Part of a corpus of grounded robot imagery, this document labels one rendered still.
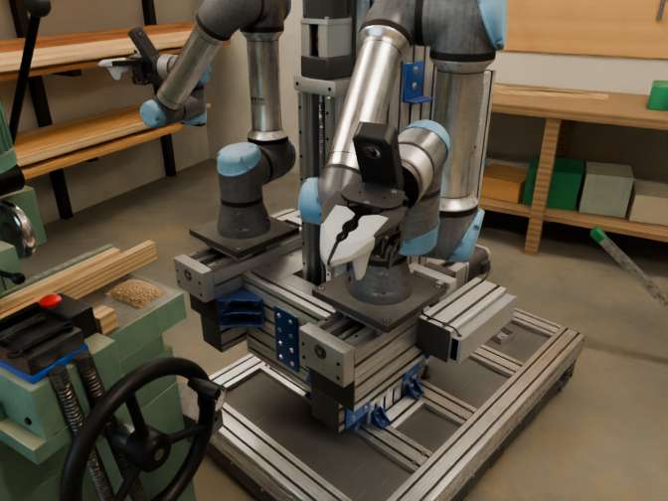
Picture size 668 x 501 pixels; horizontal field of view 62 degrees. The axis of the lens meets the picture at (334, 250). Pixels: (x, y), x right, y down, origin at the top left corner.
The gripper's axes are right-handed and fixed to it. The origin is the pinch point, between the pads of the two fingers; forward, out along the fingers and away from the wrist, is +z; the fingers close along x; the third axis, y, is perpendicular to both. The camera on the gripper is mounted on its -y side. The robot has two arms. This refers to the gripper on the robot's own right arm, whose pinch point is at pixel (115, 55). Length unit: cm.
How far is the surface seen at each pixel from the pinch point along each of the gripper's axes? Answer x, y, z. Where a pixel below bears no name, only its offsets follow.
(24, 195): -68, 7, -45
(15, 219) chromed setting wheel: -74, 8, -51
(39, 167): 37, 75, 128
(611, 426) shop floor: 37, 130, -163
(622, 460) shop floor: 22, 128, -168
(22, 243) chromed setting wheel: -75, 12, -51
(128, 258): -61, 22, -61
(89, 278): -71, 21, -61
